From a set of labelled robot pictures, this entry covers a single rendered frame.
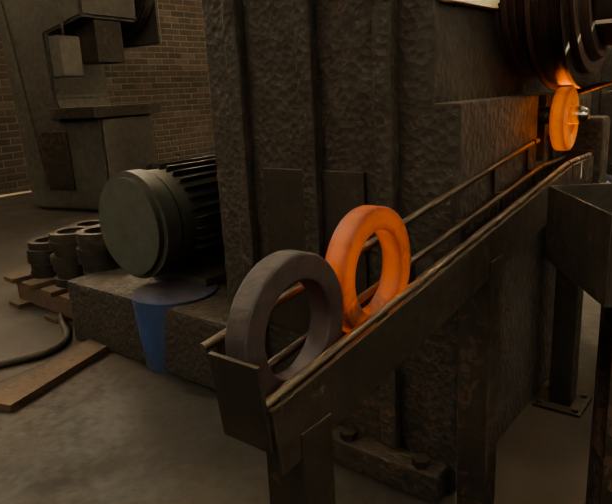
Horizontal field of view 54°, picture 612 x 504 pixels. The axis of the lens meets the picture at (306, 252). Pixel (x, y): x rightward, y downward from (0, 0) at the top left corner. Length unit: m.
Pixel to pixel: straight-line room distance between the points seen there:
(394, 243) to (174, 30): 7.79
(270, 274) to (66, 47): 4.61
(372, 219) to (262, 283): 0.22
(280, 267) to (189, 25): 8.14
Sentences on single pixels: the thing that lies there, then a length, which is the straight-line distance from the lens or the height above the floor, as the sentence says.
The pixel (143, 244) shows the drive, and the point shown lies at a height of 0.44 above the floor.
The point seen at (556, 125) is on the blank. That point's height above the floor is 0.80.
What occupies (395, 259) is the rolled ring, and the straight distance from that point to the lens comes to 0.89.
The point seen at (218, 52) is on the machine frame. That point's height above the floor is 1.01.
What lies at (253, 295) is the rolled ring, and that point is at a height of 0.70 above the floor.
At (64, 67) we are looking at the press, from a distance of 5.14.
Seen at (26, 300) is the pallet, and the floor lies 0.02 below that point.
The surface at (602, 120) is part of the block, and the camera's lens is 1.83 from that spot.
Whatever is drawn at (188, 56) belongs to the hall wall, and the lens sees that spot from 8.66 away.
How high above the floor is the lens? 0.91
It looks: 15 degrees down
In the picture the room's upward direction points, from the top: 3 degrees counter-clockwise
